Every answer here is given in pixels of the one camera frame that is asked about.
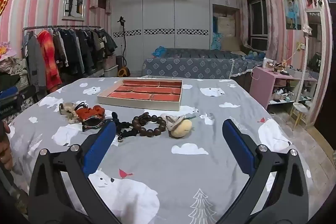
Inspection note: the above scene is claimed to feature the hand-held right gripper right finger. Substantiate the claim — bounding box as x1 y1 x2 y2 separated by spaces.
222 119 309 224

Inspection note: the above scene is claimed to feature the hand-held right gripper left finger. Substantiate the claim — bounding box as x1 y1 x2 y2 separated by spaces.
28 120 124 224

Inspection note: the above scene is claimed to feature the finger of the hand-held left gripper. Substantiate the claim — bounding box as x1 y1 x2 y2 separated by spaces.
0 85 36 109

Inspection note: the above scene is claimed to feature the beige headband hoop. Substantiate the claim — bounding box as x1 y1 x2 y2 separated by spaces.
81 112 107 133

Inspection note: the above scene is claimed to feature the black hair tie with bell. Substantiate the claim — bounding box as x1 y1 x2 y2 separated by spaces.
112 112 132 143

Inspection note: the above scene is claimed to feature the orange scrunchie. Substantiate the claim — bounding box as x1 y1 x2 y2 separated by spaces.
85 106 106 117

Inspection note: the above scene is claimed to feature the beige furry scrunchie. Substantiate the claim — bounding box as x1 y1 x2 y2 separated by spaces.
59 102 79 124

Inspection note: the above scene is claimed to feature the wooden bead bracelet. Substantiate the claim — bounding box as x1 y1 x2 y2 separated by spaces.
131 113 167 136

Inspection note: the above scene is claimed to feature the yellow plush hair clip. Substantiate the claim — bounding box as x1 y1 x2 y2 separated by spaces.
161 113 196 138

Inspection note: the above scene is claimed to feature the beige tray with red lining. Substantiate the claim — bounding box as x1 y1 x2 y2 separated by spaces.
97 77 183 111

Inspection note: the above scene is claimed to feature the person's left hand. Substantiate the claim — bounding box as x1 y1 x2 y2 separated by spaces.
0 122 13 172

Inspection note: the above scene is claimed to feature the pile of clothes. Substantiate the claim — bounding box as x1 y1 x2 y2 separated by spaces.
0 42 29 111

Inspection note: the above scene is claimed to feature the row of hanging clothes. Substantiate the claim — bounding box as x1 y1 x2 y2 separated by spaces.
24 27 118 101

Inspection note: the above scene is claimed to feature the pink shelf unit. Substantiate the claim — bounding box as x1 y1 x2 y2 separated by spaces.
249 67 318 109

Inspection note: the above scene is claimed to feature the grey storage box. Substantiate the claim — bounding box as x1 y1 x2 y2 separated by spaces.
104 65 118 77

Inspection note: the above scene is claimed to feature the garment steamer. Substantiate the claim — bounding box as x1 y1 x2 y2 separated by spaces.
117 16 131 77

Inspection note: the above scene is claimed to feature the white round stool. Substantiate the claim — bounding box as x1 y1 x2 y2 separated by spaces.
289 102 309 130

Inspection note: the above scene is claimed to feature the grey polar bear blanket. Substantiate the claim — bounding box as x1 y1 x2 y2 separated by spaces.
8 77 313 224

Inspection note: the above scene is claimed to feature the pink storage box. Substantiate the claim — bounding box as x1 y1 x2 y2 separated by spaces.
102 55 116 69

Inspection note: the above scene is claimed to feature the metal clothes rack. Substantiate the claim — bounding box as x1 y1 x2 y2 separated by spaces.
22 25 102 62

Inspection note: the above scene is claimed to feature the blue cloth bundle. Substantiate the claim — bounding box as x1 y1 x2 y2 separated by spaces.
245 51 264 60

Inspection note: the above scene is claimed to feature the bed with blue patterned cover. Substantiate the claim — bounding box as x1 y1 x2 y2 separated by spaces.
142 48 265 81

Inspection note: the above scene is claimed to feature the blue hanging cloth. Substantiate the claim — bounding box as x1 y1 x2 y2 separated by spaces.
211 17 223 50

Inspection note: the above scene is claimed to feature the window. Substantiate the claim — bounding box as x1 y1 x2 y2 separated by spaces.
248 0 269 51

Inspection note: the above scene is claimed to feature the dark door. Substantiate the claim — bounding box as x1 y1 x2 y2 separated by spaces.
315 0 336 135

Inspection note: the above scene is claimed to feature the pink patterned curtain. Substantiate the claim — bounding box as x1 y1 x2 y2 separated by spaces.
239 0 250 46
262 0 288 60

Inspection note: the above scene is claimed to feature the white standing mirror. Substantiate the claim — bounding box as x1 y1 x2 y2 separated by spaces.
299 10 327 127

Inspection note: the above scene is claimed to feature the white wardrobe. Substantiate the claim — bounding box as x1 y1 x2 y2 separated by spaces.
110 0 240 77

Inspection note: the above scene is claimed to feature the couple wall poster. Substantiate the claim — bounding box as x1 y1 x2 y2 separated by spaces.
283 0 302 30

